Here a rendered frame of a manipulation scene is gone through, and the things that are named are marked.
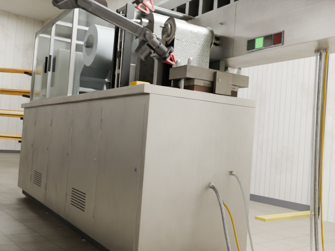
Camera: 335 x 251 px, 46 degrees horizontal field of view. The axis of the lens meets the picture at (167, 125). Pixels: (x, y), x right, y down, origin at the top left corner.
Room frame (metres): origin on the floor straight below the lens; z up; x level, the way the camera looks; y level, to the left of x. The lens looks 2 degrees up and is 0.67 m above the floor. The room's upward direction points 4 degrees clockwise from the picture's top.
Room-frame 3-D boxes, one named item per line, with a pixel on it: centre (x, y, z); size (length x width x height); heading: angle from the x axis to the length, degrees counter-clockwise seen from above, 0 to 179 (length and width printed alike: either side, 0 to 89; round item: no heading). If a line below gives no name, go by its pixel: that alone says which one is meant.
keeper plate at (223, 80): (1.99, -0.26, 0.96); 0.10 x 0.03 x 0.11; 122
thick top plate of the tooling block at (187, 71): (2.06, -0.20, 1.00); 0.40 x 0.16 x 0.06; 122
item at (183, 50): (2.14, -0.10, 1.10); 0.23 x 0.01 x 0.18; 122
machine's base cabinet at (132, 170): (2.96, 0.48, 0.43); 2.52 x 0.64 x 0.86; 32
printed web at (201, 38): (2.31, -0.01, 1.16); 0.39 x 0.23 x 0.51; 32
